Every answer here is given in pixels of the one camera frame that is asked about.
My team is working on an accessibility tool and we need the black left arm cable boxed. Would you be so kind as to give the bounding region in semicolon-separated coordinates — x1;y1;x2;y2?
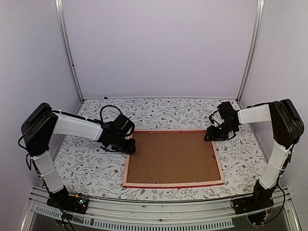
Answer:
100;104;123;123

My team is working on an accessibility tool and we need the left aluminium corner post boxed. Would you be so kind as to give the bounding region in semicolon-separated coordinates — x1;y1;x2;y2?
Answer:
54;0;84;103

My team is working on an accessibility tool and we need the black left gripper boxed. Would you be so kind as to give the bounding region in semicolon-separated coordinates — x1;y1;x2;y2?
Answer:
111;135;135;154

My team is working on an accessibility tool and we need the brown backing board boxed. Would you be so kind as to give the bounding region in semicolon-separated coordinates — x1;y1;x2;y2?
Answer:
126;131;222;183

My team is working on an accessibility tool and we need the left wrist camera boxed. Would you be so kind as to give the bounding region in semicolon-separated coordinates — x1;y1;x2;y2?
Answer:
124;124;135;137

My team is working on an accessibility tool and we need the red wooden picture frame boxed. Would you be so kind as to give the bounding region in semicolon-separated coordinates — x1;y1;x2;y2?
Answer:
122;129;226;189

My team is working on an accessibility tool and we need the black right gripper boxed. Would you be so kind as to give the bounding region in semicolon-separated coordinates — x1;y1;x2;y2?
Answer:
204;121;237;141

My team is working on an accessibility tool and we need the floral patterned table mat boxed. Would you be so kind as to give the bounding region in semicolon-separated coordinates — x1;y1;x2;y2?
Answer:
54;98;267;201

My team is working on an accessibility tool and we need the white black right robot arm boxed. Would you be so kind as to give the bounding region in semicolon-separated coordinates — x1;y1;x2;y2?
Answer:
204;99;304;191

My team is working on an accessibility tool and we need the aluminium corner post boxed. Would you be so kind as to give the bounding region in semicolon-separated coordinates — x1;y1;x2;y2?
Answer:
236;0;265;103
54;0;84;103

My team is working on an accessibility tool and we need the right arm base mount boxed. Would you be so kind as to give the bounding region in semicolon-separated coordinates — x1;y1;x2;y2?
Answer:
230;177;286;227

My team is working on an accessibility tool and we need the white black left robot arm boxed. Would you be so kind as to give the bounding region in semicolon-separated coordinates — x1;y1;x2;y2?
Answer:
17;103;136;209

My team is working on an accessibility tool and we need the aluminium front rail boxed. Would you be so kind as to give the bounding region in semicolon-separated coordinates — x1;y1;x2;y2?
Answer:
21;187;303;231

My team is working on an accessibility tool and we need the right aluminium corner post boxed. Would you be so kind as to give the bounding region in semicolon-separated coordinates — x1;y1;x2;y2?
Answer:
236;0;265;103

